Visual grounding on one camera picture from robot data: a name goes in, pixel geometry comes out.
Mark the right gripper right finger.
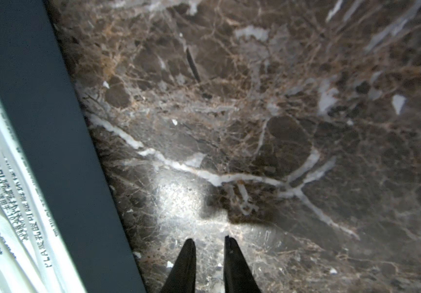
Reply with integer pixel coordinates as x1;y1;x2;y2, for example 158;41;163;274
223;236;261;293

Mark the blue storage box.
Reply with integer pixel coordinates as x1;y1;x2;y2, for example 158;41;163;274
0;1;145;293

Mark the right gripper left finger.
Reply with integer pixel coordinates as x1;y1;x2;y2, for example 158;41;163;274
160;239;197;293

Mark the white straw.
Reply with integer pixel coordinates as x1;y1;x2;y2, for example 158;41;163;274
0;100;86;293

